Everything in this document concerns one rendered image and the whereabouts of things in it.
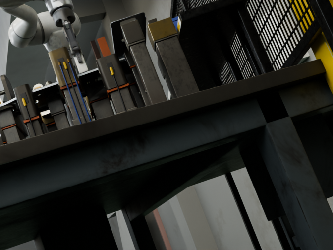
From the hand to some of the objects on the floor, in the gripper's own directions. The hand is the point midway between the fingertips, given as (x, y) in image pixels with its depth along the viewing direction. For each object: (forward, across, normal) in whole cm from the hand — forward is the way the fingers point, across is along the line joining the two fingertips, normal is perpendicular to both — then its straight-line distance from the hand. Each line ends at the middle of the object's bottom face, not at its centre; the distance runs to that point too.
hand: (81, 64), depth 193 cm
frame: (+107, -15, -22) cm, 110 cm away
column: (+106, -82, -30) cm, 138 cm away
